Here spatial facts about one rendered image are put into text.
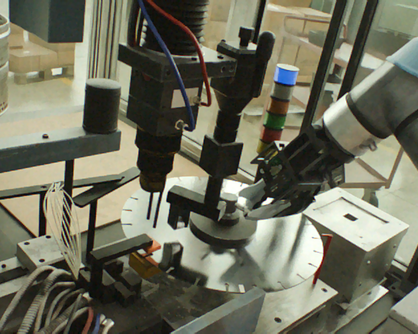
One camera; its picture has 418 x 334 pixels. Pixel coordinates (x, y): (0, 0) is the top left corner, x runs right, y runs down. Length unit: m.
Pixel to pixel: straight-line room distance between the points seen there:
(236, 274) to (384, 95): 0.31
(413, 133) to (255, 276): 0.29
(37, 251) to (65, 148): 0.16
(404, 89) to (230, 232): 0.34
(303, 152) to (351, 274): 0.40
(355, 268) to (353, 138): 0.41
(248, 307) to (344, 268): 0.43
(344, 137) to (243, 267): 0.24
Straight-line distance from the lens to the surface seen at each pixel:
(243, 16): 1.31
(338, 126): 0.63
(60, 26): 0.63
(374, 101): 0.61
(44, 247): 0.81
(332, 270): 1.01
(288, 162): 0.65
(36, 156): 0.78
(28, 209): 1.15
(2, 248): 0.91
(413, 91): 0.59
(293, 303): 0.84
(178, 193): 0.70
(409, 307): 0.86
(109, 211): 1.16
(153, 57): 0.53
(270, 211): 0.74
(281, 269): 0.73
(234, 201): 0.76
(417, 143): 0.58
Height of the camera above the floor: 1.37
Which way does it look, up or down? 26 degrees down
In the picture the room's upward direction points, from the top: 11 degrees clockwise
